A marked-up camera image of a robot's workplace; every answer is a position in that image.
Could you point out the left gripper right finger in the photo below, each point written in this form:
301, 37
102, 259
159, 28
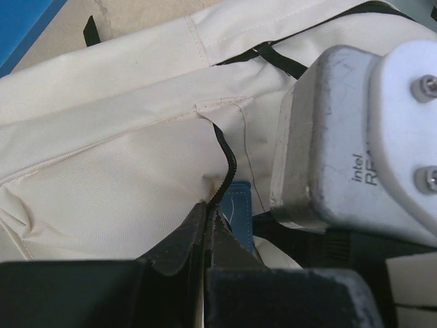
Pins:
241, 291

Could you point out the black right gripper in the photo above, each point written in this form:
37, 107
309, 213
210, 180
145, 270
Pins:
362, 252

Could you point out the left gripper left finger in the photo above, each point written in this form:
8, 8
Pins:
158, 289

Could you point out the beige student backpack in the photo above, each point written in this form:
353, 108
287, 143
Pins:
105, 150

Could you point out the colourful wooden shelf unit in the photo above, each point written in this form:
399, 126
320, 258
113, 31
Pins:
22, 22

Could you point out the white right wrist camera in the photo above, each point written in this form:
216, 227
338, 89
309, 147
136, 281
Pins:
356, 145

